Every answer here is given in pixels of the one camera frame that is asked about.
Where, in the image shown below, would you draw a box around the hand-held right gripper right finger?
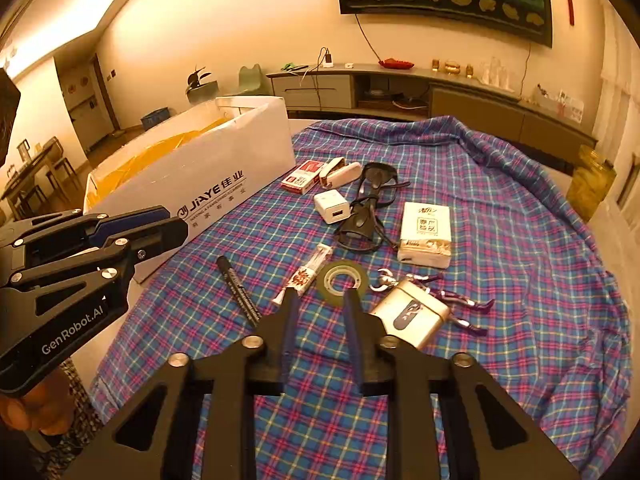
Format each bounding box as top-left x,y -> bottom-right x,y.
342,287 -> 583,480

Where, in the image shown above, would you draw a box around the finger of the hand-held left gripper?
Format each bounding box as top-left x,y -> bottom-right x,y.
0,205 -> 169,261
9,216 -> 192,311

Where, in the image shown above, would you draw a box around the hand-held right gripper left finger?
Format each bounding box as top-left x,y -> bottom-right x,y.
62,287 -> 301,480

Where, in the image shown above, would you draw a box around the clear tape roll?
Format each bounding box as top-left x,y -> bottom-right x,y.
316,261 -> 372,308

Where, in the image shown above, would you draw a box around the white cardboard box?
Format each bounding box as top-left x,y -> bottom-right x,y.
82,95 -> 297,286

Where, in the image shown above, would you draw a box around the black sunglasses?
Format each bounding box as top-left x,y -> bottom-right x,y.
334,161 -> 412,252

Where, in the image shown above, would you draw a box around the white items on sideboard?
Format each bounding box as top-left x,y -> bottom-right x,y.
531,84 -> 586,124

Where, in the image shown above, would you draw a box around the person's left hand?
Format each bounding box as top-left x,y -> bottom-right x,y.
0,370 -> 76,432

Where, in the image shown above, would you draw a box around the small printed packet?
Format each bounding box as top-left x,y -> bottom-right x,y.
271,244 -> 333,306

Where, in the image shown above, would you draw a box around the black marker pen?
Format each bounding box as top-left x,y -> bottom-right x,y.
216,255 -> 263,328

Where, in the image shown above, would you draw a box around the person's patterned clothing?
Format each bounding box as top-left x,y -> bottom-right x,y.
30,359 -> 117,480

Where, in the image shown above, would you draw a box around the yellow plastic liner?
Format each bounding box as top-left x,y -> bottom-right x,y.
95,117 -> 242,196

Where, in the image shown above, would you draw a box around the blue crate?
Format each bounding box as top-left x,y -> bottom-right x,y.
141,108 -> 171,134

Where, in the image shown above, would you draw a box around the dining table with chairs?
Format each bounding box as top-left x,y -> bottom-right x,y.
0,137 -> 81,221

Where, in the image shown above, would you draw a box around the purple and silver toy figure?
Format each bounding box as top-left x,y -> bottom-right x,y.
371,269 -> 496,337

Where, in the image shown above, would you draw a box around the white tissue pack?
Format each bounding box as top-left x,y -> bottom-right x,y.
397,201 -> 453,268

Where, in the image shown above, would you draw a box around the white charger plug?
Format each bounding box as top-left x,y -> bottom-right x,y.
313,190 -> 351,224

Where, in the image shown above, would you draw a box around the red and white small box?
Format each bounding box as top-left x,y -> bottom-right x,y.
281,159 -> 322,195

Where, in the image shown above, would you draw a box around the potted plant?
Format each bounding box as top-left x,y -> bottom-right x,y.
186,69 -> 221,107

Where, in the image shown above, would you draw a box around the white stapler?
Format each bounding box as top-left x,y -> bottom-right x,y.
317,157 -> 363,191

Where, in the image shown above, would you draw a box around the green plastic chair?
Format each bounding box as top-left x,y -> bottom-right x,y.
222,64 -> 275,98

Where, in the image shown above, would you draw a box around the blue plaid cloth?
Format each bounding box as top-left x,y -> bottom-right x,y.
90,116 -> 633,480

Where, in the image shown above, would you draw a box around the long grey sideboard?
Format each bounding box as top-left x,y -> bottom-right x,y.
266,63 -> 598,176

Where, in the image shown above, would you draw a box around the large glass jar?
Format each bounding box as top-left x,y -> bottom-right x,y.
566,145 -> 617,222

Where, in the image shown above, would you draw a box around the group of clear glasses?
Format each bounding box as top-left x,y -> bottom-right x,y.
479,56 -> 512,87

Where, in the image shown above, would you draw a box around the black charger cable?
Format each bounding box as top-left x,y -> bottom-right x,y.
300,47 -> 332,107

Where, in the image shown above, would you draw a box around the black television cable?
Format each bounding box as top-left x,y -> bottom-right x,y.
354,12 -> 384,62

